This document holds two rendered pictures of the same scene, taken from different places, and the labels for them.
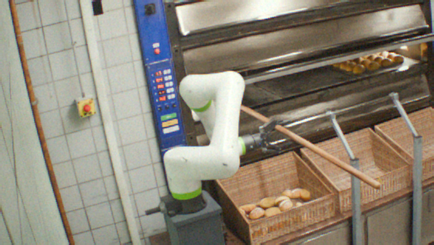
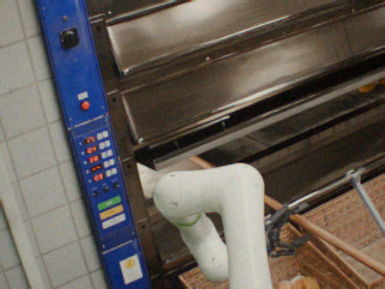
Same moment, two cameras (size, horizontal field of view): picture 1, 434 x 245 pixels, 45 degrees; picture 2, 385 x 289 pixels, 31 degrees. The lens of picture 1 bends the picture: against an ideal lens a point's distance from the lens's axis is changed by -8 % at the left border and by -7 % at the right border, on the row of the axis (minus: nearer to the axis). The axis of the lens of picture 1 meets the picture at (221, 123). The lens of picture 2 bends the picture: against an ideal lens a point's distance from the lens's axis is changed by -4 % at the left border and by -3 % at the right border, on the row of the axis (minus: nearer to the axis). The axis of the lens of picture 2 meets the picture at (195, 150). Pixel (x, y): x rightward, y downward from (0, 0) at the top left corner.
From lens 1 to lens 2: 84 cm
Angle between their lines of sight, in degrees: 9
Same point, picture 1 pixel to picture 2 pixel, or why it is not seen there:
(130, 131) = (51, 231)
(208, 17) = (159, 40)
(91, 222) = not seen: outside the picture
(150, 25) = (72, 65)
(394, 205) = not seen: outside the picture
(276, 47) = (260, 75)
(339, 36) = (349, 46)
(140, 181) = not seen: outside the picture
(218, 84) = (223, 190)
